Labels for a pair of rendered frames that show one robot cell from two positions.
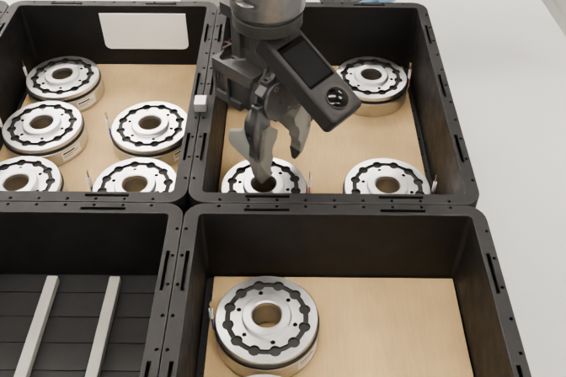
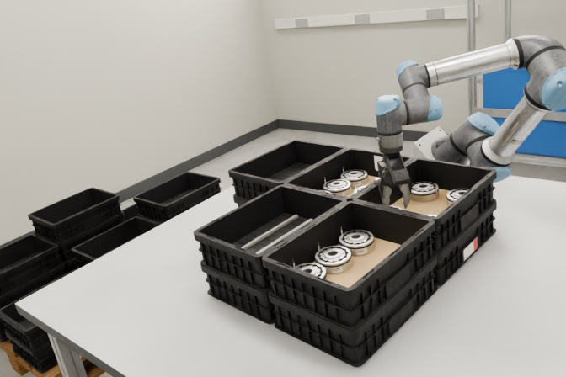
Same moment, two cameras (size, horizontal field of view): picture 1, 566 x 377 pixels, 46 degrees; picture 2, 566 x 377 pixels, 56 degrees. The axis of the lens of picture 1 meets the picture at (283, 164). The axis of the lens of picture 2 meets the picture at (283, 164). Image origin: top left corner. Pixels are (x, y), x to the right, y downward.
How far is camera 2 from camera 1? 115 cm
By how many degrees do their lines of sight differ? 45
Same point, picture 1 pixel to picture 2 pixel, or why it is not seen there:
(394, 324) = not seen: hidden behind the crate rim
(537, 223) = (523, 277)
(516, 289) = (485, 291)
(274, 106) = (387, 177)
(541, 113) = not seen: outside the picture
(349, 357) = (376, 257)
